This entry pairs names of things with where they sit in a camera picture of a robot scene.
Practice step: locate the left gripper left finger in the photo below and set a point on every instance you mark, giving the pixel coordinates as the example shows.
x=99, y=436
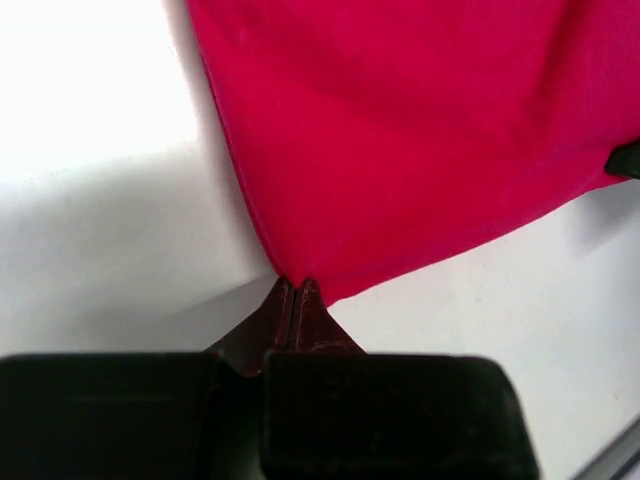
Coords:
x=155, y=415

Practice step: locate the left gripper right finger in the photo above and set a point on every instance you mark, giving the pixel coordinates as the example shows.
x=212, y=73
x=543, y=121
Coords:
x=332, y=411

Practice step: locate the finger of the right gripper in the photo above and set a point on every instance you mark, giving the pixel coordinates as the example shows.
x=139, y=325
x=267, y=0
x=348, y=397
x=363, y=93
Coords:
x=624, y=161

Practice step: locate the red t shirt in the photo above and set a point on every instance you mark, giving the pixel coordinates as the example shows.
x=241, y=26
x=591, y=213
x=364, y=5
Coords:
x=373, y=138

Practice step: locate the aluminium table rail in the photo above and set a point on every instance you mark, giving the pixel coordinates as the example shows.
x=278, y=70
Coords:
x=618, y=460

